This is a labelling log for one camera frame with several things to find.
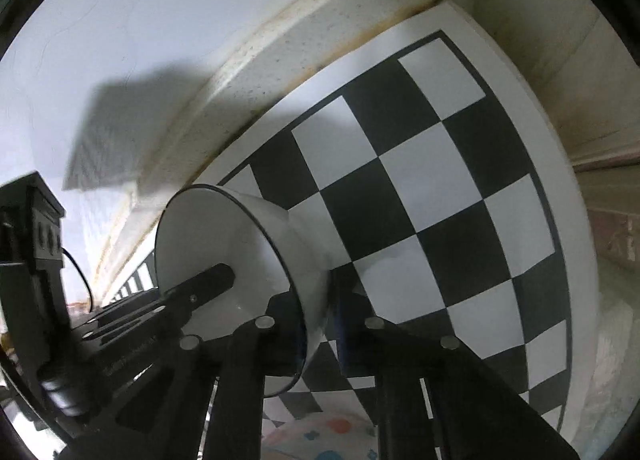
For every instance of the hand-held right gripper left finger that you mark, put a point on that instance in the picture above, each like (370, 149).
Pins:
(245, 370)

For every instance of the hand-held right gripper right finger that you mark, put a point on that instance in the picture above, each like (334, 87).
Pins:
(342, 335)

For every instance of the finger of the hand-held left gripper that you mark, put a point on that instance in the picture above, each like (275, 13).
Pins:
(205, 282)

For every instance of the white bowl with dark rim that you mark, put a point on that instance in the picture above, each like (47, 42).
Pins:
(200, 240)

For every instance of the pale surface with coloured dots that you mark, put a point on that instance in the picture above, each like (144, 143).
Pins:
(320, 440)

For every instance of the black white checkered cloth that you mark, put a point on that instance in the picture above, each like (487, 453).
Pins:
(400, 180)

